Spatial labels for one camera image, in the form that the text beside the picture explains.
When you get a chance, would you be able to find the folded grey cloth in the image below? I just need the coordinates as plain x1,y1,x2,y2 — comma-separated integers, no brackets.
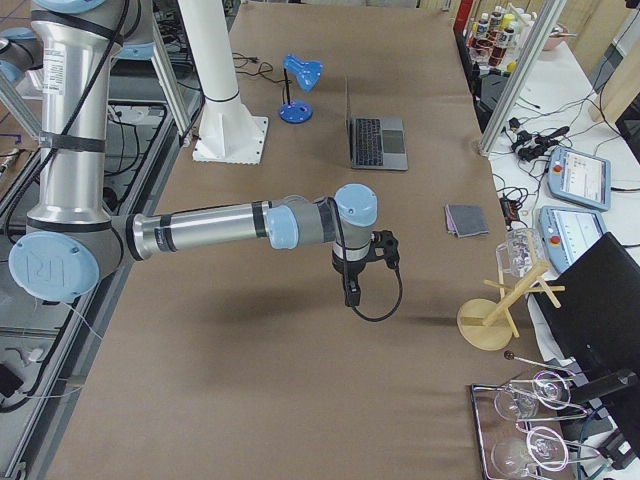
444,204,489,238

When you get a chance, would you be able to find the wooden mug tree stand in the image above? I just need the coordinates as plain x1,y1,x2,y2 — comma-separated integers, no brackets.
457,260,566,351

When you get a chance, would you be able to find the black monitor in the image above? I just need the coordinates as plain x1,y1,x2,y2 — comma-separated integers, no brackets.
549,233,639,375

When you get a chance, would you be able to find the black lamp power cable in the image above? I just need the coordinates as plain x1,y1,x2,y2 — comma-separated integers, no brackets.
233,53,287,86

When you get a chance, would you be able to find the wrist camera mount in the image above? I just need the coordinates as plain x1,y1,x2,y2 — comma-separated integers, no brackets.
372,230,400,270

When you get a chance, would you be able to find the glass mug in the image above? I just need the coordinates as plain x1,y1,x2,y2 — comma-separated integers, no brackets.
496,228,550,279

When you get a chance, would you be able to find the near teach pendant tablet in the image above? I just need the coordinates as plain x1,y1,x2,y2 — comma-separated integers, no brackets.
538,206,607,273

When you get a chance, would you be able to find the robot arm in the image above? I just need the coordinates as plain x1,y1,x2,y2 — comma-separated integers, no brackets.
1,27,43,84
8,1,382,305

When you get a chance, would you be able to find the right black braided cable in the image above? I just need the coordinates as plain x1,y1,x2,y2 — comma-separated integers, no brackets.
327,197,404,322

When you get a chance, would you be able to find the teach pendant tablet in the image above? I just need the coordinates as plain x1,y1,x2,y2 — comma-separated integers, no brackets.
547,146,612,212
538,206,607,273

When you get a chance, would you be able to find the blue desk lamp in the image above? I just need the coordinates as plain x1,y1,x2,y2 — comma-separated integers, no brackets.
279,53,324,124

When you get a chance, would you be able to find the far teach pendant tablet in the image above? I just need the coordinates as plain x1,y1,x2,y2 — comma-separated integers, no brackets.
547,146,612,212

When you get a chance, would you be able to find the aluminium frame post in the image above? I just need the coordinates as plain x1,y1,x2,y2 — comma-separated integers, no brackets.
478,0,567,158

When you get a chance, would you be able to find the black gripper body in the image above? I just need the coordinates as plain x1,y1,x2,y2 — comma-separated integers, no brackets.
332,257,373,306

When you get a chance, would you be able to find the wine glass rack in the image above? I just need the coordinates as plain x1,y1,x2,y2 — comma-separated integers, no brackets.
469,367,611,479

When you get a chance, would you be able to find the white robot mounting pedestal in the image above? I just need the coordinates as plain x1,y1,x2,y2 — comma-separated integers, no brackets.
179,0,269,165

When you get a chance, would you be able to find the grey laptop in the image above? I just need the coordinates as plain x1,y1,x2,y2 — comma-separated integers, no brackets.
345,77,409,171

